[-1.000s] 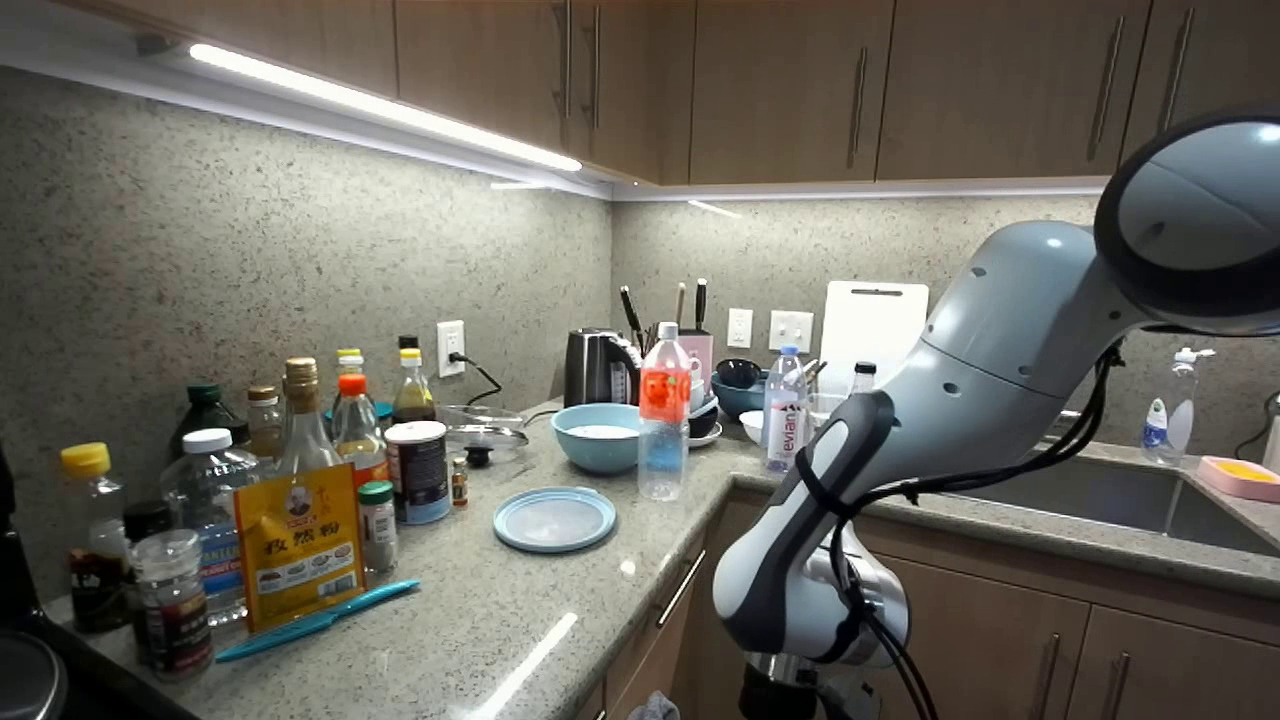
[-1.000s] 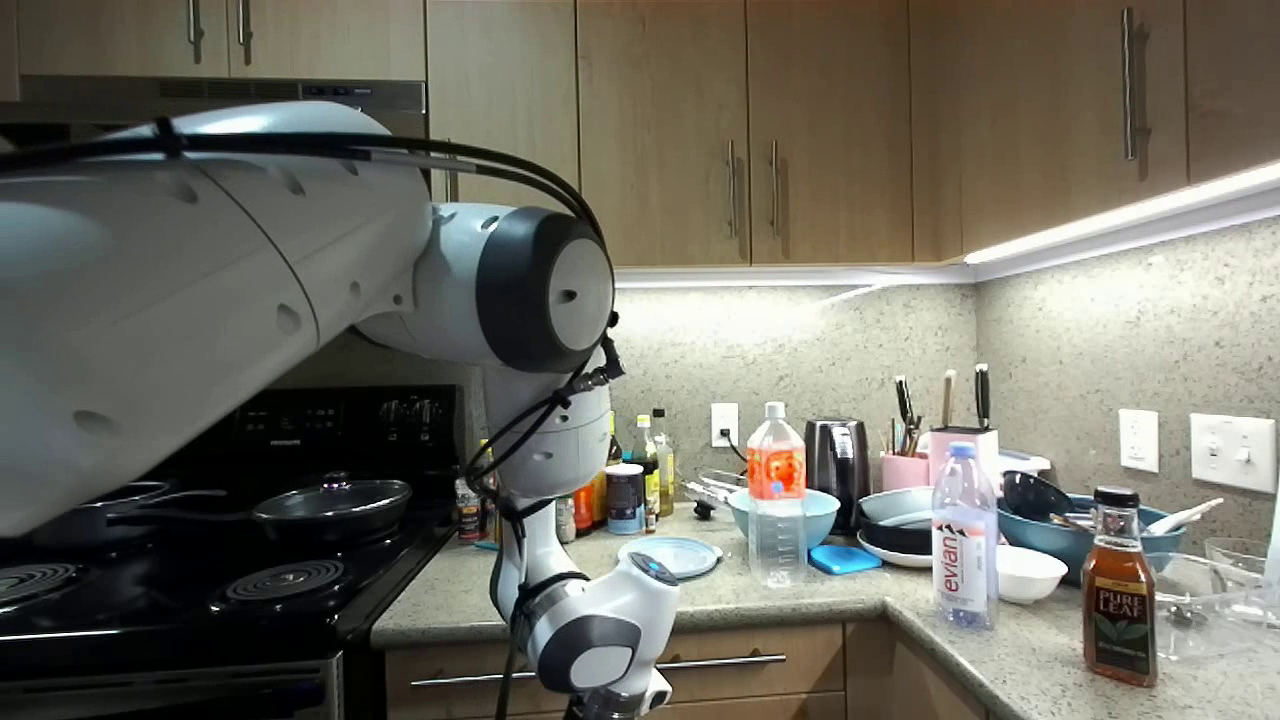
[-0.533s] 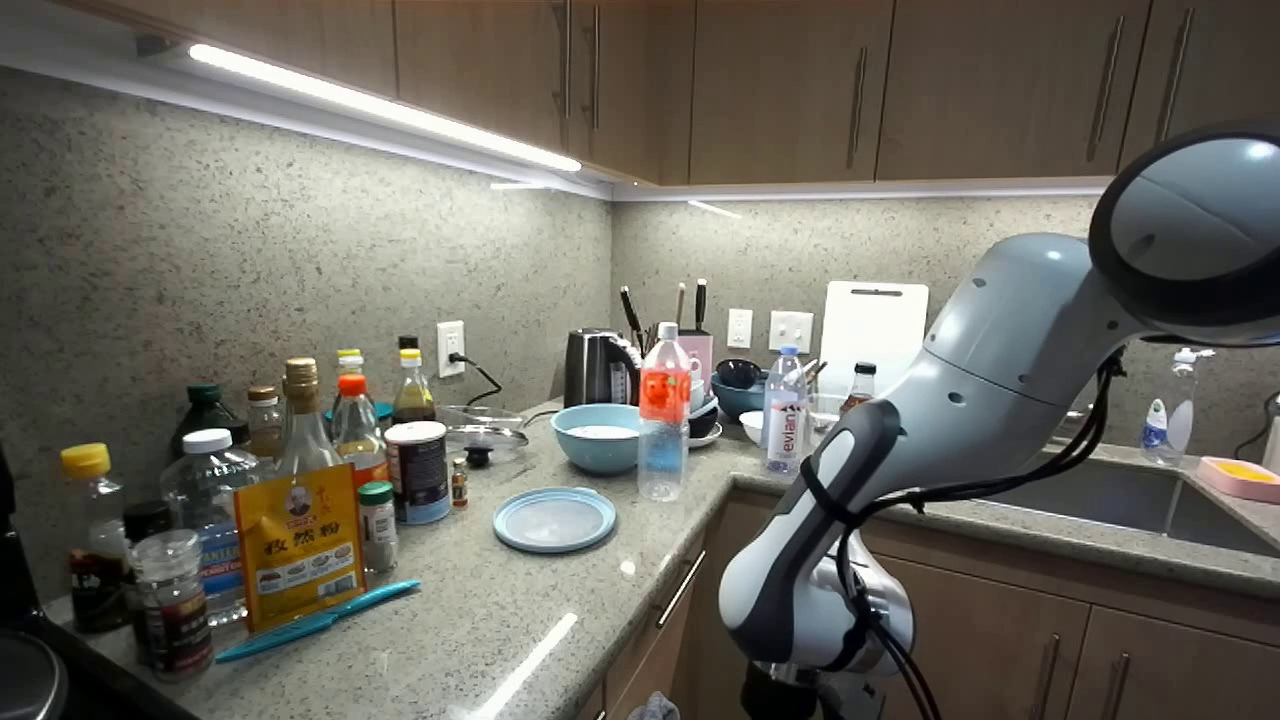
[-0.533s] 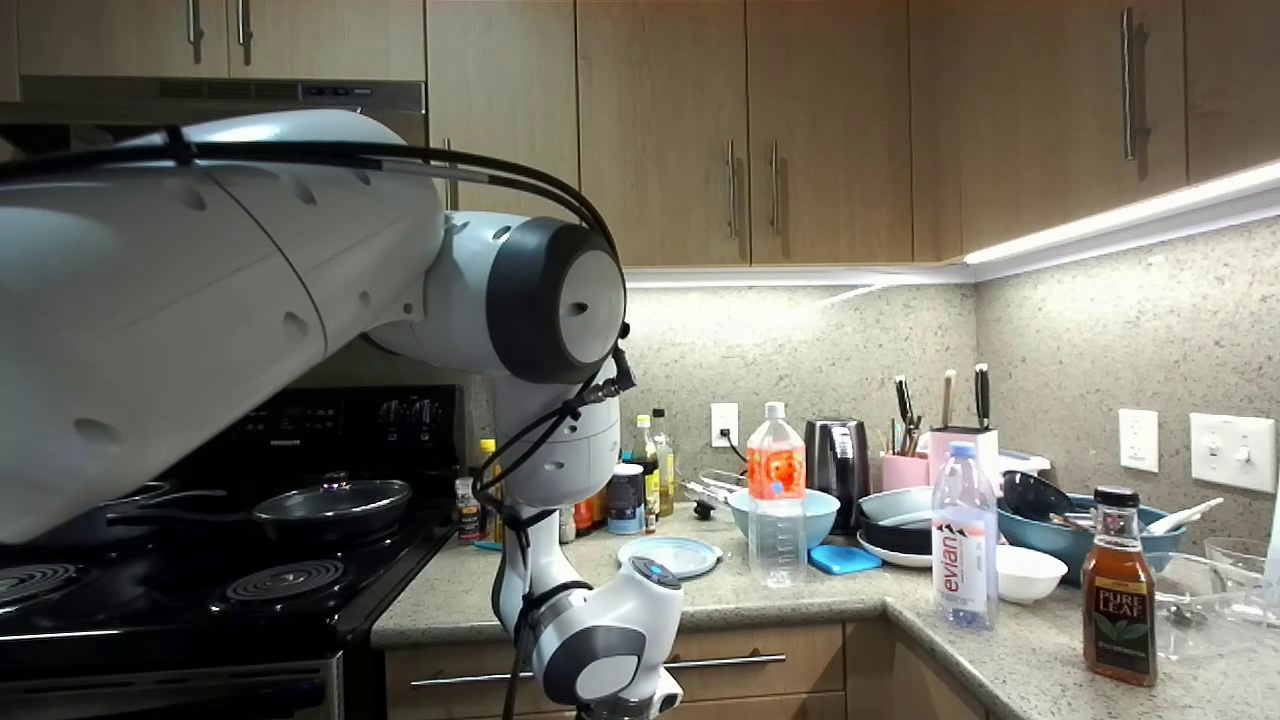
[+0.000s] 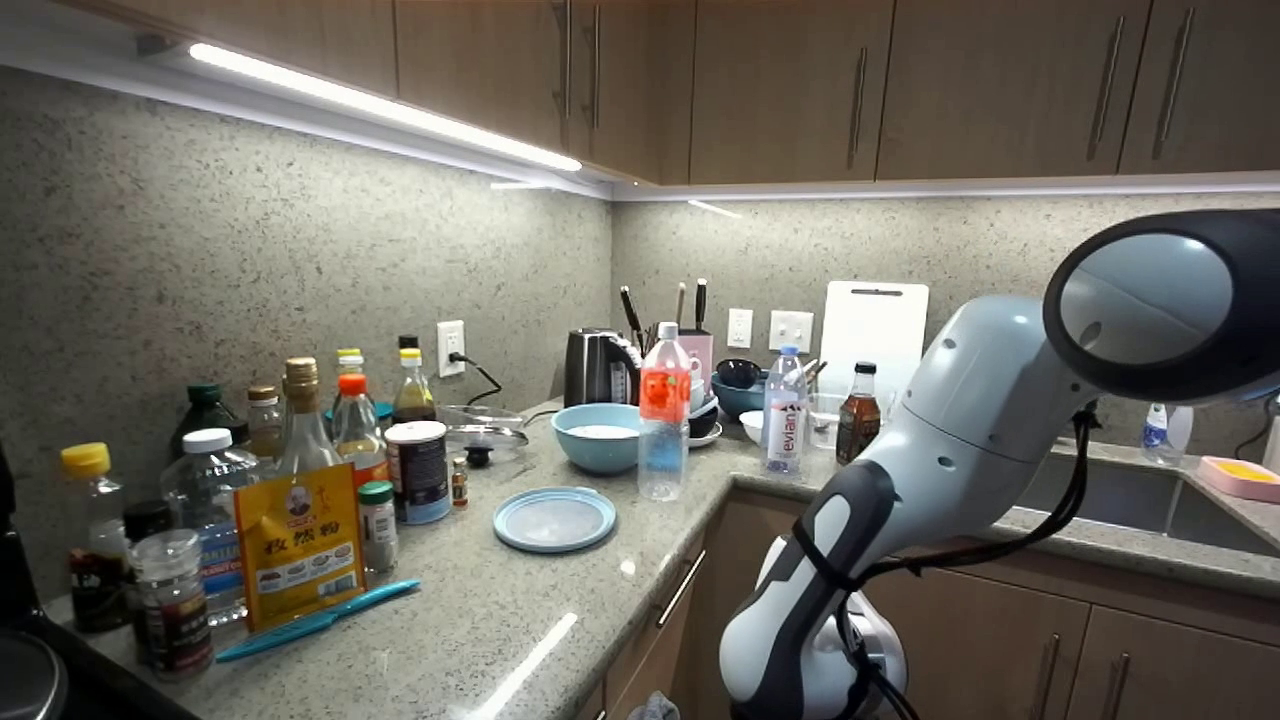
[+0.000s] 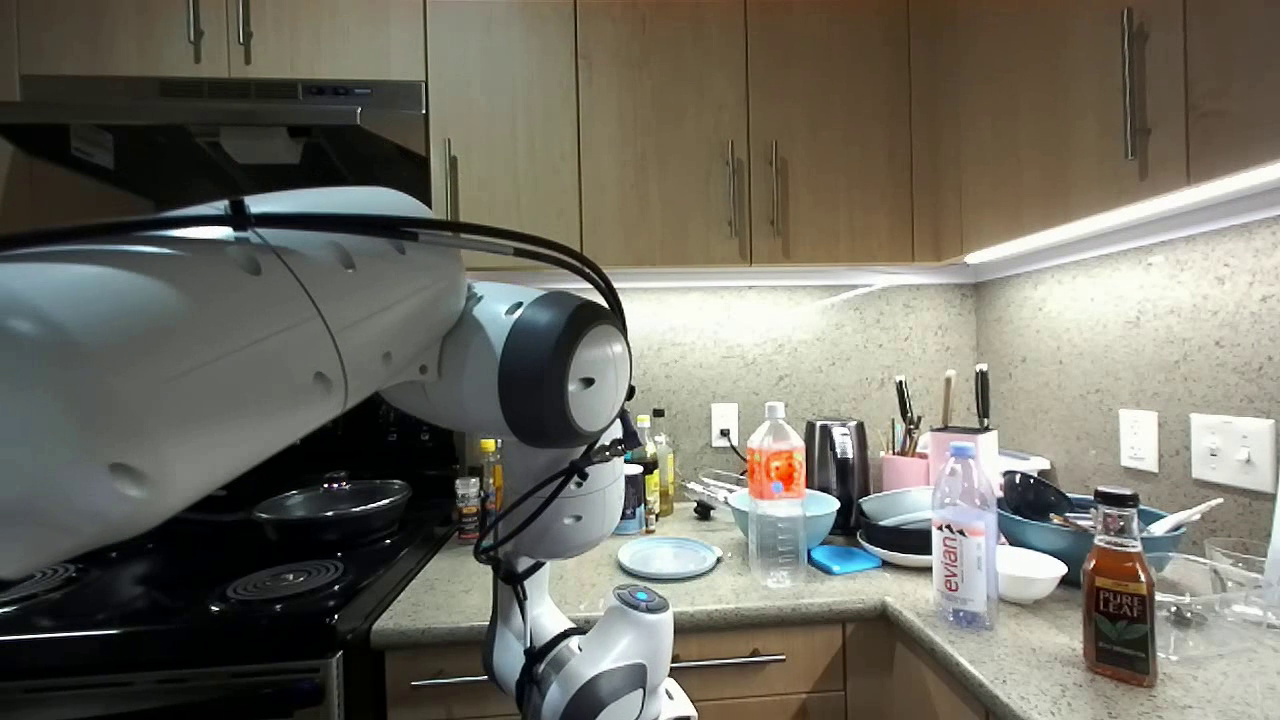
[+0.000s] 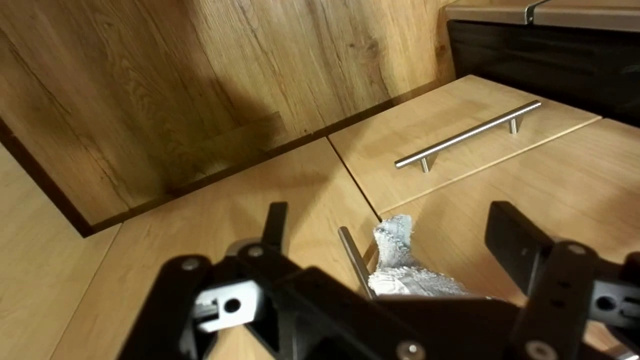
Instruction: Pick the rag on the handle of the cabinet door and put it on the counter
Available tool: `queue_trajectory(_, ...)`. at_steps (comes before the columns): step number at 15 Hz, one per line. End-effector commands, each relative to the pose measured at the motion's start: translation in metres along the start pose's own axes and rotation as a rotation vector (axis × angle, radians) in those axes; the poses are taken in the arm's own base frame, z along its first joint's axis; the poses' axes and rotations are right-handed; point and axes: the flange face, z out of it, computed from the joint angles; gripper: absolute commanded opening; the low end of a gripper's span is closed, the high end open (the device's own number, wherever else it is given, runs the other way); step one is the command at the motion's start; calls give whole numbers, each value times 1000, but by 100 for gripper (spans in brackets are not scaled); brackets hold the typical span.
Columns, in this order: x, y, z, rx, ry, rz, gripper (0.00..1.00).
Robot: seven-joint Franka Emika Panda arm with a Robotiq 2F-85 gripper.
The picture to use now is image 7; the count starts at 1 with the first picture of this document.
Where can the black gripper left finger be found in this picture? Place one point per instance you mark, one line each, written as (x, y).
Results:
(193, 300)

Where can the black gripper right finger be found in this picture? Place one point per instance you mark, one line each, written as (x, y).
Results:
(566, 287)

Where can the grey white rag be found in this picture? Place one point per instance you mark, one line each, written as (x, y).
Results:
(398, 272)

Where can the steel cabinet door handle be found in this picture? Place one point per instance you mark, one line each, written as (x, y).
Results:
(355, 259)

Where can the steel drawer handle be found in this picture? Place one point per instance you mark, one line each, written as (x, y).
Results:
(507, 118)

